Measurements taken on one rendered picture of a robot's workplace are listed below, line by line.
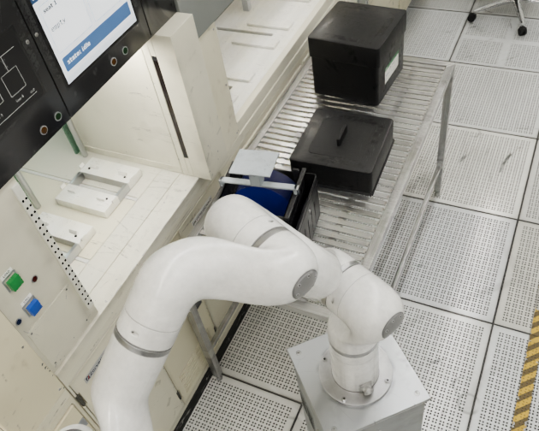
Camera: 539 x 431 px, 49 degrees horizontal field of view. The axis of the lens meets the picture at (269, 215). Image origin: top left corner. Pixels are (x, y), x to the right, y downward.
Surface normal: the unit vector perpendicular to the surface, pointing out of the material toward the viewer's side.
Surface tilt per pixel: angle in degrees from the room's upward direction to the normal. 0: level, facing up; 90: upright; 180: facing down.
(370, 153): 0
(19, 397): 90
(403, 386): 0
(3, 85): 90
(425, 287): 0
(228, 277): 70
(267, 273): 58
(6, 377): 90
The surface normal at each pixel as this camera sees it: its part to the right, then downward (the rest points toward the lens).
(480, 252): -0.14, -0.67
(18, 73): 0.90, 0.22
